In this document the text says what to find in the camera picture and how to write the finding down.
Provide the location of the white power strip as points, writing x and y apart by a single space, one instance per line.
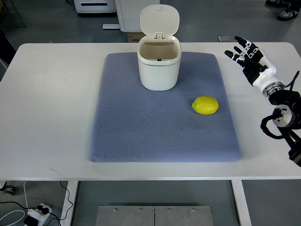
38 216

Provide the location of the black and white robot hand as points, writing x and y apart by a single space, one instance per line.
257 66

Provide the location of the grey floor socket plate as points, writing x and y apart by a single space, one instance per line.
224 38

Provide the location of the blue textured mat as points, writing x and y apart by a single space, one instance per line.
134 124

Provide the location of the white table leg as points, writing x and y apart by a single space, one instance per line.
69 202
241 204

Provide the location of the white trash bin open lid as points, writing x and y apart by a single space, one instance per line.
159 52

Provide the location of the white right table leg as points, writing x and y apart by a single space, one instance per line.
241 204

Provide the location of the cardboard box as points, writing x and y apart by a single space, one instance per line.
134 37

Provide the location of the white machine with slot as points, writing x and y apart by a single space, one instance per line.
94 6

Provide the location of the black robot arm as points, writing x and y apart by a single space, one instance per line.
287 118

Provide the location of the caster wheel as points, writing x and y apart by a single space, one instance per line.
6 189

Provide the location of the white left table leg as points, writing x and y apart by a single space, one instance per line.
69 202

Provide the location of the white cabinet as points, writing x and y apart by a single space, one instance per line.
128 13

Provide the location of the yellow lemon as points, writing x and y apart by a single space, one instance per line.
205 105

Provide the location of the person's sneaker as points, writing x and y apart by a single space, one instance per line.
287 14

